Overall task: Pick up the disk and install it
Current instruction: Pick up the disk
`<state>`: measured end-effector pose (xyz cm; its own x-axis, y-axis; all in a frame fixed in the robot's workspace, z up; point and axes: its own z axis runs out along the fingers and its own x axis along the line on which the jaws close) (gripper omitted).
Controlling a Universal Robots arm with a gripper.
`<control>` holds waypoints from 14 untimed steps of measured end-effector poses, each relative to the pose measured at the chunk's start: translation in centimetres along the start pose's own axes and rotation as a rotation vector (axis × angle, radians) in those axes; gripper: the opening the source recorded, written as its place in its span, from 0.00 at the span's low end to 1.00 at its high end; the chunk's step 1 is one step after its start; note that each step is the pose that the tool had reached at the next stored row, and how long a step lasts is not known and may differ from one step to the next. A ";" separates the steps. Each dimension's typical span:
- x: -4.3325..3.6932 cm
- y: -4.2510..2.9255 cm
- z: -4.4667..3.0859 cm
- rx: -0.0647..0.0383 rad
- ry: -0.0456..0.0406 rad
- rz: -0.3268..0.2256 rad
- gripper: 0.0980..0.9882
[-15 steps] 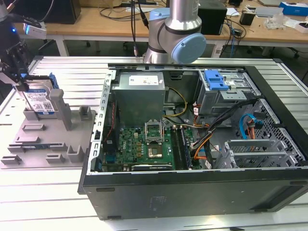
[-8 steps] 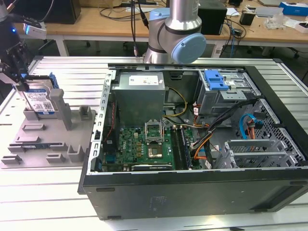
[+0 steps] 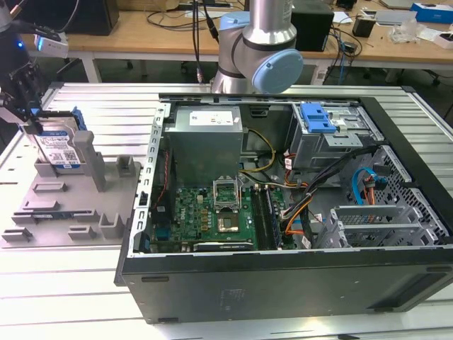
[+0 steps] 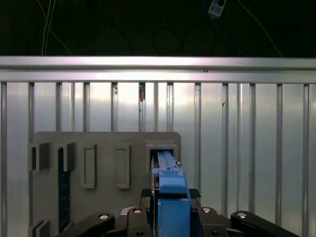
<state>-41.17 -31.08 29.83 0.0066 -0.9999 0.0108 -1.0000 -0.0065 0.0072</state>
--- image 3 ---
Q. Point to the grey flat box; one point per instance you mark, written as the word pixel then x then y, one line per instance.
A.
pixel 393 17

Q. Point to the white paper sheet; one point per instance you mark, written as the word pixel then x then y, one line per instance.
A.
pixel 341 17

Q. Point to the black graphics card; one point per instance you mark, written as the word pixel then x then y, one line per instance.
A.
pixel 223 246

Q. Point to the grey power supply unit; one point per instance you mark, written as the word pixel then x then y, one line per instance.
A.
pixel 201 148

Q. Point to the clear plastic packaging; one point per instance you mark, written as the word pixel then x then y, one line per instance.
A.
pixel 403 32

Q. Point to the black speaker box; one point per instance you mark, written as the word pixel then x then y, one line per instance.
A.
pixel 311 32

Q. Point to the large black box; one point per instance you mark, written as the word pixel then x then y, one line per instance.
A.
pixel 95 17

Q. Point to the long wooden desk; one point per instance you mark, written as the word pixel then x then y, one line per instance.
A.
pixel 124 39

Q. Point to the blue plastic drive latch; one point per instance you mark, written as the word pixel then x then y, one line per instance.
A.
pixel 315 117

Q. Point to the green motherboard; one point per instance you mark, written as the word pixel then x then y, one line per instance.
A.
pixel 191 212

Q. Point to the grey optical drive cage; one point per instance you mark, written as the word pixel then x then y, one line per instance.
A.
pixel 318 152

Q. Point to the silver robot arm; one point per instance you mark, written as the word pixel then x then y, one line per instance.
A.
pixel 269 21

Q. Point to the blue cardboard box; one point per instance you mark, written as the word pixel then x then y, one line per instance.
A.
pixel 435 14

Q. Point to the CPU socket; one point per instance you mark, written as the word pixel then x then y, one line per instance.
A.
pixel 227 223

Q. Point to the black RAM slot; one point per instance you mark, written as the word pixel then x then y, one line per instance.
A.
pixel 260 219
pixel 272 219

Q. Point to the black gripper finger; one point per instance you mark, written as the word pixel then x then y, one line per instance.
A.
pixel 5 97
pixel 28 92

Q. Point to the hard disk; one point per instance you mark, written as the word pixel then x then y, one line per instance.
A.
pixel 56 148

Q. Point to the grey plastic parts rack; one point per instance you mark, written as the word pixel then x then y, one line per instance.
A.
pixel 70 198

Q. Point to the black PC case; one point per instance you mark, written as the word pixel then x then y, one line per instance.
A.
pixel 283 283

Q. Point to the white box black insert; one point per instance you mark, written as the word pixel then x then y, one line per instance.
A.
pixel 433 37

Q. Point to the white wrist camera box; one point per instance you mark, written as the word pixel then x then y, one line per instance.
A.
pixel 53 46

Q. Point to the small black cube box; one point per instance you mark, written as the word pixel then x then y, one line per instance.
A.
pixel 362 27

